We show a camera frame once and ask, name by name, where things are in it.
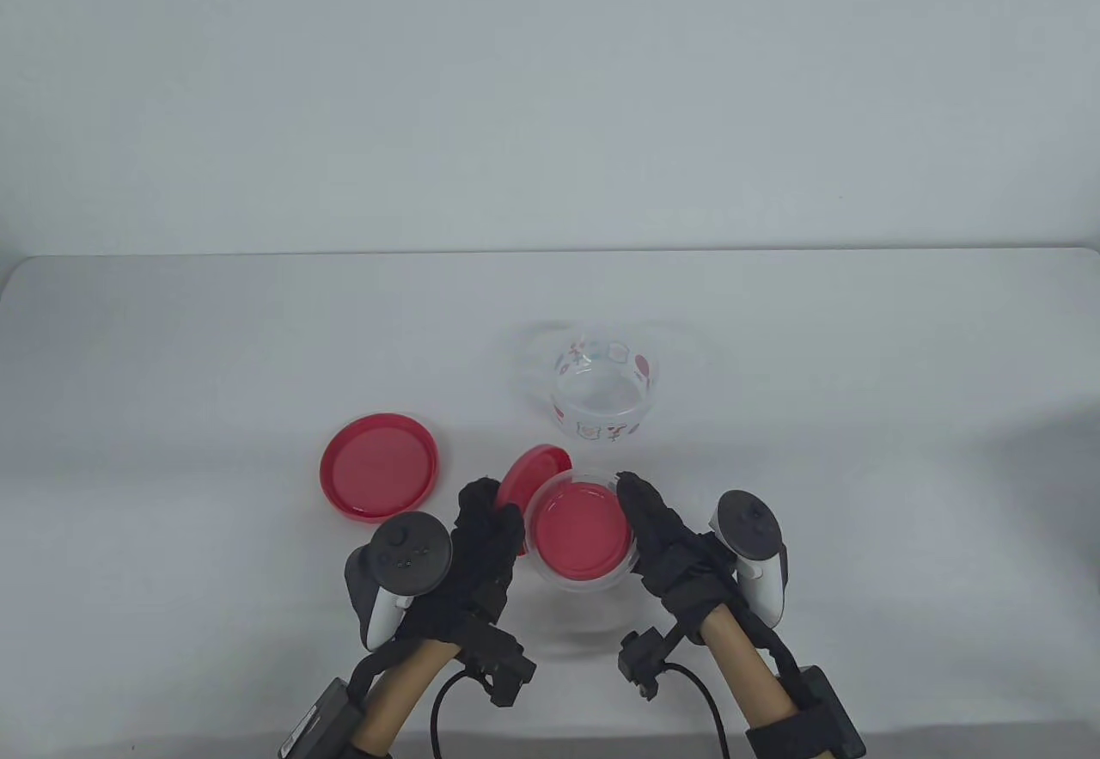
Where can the person's left hand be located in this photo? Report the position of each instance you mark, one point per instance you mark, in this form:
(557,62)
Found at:
(481,561)

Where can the person's right hand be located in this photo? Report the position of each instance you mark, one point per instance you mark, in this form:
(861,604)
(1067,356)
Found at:
(679,570)

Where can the medium clear printed food container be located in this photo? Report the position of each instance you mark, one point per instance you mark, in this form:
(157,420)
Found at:
(591,587)

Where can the medium red container lid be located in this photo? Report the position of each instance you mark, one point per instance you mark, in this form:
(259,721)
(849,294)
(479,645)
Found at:
(533,475)

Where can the small red container lid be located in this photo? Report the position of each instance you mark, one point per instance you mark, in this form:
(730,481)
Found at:
(580,535)

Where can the large red container lid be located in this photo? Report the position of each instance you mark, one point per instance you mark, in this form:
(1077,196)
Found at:
(378,467)

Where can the large clear printed food container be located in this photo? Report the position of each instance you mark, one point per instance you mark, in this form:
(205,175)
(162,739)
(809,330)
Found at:
(593,431)

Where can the person's left forearm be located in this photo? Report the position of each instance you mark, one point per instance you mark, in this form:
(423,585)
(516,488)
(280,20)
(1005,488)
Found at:
(404,690)

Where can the person's right forearm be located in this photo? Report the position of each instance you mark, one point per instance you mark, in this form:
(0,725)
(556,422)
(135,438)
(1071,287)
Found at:
(748,664)

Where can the plain black forearm box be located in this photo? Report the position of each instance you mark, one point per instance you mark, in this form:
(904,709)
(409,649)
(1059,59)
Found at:
(834,703)

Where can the black forearm box white label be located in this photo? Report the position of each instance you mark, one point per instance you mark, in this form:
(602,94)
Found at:
(322,720)

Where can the black white hand controller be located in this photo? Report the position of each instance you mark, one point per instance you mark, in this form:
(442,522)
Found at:
(748,523)
(408,548)

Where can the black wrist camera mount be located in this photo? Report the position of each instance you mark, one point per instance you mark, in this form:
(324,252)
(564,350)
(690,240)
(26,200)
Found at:
(644,660)
(507,669)

